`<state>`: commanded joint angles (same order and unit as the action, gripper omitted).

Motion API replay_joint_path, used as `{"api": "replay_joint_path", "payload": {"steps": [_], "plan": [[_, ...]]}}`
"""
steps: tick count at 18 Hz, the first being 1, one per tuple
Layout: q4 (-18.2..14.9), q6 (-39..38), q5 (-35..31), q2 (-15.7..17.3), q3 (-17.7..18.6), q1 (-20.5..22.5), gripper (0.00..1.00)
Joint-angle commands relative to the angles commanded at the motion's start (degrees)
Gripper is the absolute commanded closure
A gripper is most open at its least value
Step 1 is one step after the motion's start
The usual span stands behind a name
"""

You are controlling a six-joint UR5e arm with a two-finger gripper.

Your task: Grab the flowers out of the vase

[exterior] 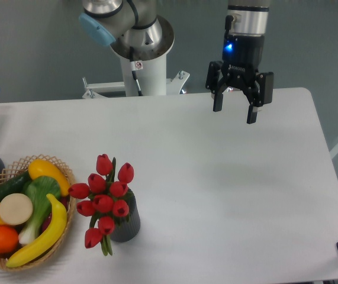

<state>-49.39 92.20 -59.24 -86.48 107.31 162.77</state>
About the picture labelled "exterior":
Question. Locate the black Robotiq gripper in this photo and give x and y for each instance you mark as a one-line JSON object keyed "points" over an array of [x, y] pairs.
{"points": [[242, 55]]}

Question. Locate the red tulip bouquet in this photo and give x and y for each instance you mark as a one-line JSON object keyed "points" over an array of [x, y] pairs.
{"points": [[102, 199]]}

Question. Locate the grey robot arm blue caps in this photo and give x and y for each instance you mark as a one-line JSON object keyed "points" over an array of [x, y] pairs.
{"points": [[105, 21]]}

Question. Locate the dark grey ribbed vase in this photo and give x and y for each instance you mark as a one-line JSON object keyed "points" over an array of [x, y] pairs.
{"points": [[127, 227]]}

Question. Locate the yellow squash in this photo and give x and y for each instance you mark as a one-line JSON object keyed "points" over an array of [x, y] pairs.
{"points": [[39, 167]]}

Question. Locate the green bok choy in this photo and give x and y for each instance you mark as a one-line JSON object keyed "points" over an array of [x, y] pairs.
{"points": [[36, 191]]}

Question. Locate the yellow banana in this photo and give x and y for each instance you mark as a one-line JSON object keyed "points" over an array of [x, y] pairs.
{"points": [[46, 240]]}

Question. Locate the green cucumber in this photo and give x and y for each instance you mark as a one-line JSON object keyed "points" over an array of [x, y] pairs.
{"points": [[14, 185]]}

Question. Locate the woven wicker basket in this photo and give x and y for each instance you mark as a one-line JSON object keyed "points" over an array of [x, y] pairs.
{"points": [[17, 168]]}

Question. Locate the beige round disc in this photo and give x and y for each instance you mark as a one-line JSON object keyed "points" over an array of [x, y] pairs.
{"points": [[16, 209]]}

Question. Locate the orange fruit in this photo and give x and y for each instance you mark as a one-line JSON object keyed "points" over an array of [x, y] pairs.
{"points": [[8, 239]]}

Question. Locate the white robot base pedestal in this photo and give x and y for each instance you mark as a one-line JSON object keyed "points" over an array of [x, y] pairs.
{"points": [[142, 54]]}

